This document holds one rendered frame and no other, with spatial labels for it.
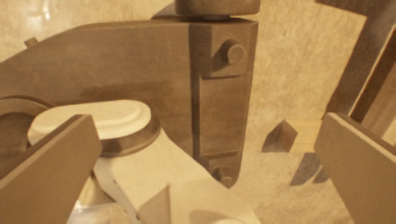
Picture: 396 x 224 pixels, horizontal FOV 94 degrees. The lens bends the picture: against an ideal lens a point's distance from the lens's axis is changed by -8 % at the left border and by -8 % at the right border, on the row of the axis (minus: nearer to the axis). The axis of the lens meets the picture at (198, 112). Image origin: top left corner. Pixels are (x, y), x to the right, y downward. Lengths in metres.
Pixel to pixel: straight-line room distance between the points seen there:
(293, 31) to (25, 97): 0.76
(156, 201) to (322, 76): 0.77
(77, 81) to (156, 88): 0.17
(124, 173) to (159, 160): 0.06
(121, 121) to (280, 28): 0.56
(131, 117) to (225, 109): 0.25
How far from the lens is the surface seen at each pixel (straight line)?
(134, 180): 0.31
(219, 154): 0.59
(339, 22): 0.86
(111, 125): 0.35
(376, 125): 0.98
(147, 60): 0.46
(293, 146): 0.85
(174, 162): 0.32
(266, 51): 0.72
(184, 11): 0.46
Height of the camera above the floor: 0.61
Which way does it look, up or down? 58 degrees down
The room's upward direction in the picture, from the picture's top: 159 degrees clockwise
